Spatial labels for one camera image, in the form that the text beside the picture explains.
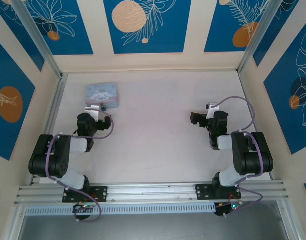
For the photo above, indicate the lilac cartoon dog tin box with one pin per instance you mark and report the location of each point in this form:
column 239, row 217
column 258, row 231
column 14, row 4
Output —
column 101, row 93

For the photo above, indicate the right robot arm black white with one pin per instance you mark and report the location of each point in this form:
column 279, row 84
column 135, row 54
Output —
column 245, row 155

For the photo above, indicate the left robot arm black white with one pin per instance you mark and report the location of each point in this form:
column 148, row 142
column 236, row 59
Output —
column 58, row 155

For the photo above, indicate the black controller board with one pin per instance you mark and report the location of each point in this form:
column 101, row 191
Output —
column 227, row 207
column 84, row 207

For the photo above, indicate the grey metal panel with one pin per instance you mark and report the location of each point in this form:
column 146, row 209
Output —
column 152, row 227

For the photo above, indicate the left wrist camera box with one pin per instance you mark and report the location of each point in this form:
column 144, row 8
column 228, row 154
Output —
column 92, row 111

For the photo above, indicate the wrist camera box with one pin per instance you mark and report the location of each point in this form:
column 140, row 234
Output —
column 92, row 111
column 212, row 108

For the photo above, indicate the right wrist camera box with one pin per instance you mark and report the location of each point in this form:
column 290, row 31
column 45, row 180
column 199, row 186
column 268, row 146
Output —
column 212, row 108

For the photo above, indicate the aluminium side rail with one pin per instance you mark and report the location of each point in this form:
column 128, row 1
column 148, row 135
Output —
column 56, row 105

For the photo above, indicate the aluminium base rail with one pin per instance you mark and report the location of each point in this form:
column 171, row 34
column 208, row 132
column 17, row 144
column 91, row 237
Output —
column 152, row 191

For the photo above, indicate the aluminium upright frame post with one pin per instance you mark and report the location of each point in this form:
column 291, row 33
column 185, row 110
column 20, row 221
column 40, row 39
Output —
column 257, row 37
column 38, row 37

